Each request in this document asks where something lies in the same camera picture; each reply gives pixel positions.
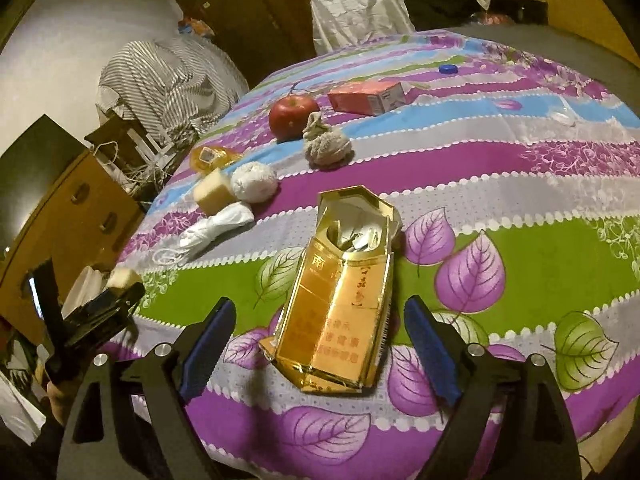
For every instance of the white plastic bucket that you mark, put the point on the white plastic bucket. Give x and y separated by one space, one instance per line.
82 280

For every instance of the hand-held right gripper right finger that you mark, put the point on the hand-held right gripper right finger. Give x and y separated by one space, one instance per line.
430 350

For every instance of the wooden headboard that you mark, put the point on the wooden headboard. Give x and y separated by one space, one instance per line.
575 0

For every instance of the orange and blue bag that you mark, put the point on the orange and blue bag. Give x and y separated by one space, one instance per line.
192 26

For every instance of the red cardboard box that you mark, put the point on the red cardboard box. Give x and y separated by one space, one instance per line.
360 97

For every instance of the knotted grey cloth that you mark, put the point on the knotted grey cloth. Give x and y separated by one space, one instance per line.
325 147

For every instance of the dark wooden door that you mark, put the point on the dark wooden door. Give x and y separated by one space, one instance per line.
225 10

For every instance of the blue bottle cap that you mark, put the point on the blue bottle cap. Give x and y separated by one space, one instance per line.
448 69

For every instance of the white plastic-covered chair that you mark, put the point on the white plastic-covered chair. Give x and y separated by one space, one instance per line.
360 10

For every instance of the gold cigarette box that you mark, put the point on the gold cigarette box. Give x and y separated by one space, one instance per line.
330 320

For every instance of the striped floral bedspread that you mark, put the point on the striped floral bedspread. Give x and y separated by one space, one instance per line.
500 195

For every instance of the white crumpled paper ball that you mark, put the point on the white crumpled paper ball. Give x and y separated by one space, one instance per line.
254 182

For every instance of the yellow sponge cube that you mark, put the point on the yellow sponge cube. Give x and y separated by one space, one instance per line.
124 278
215 192

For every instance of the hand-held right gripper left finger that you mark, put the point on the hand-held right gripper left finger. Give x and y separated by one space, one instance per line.
212 347

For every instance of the wooden dresser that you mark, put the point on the wooden dresser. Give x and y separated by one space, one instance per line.
65 220

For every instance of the grey mattress sheet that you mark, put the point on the grey mattress sheet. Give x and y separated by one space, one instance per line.
560 42

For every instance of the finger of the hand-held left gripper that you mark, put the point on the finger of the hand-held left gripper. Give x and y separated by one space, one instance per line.
105 315

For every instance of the grey striped cloth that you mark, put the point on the grey striped cloth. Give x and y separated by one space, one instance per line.
165 75

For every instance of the red apple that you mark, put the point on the red apple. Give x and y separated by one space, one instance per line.
292 117

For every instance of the orange plastic wrapper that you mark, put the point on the orange plastic wrapper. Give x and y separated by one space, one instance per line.
210 157

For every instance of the black monitor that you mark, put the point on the black monitor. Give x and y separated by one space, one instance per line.
30 170

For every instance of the red plastic bag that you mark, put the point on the red plastic bag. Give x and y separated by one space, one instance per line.
492 18

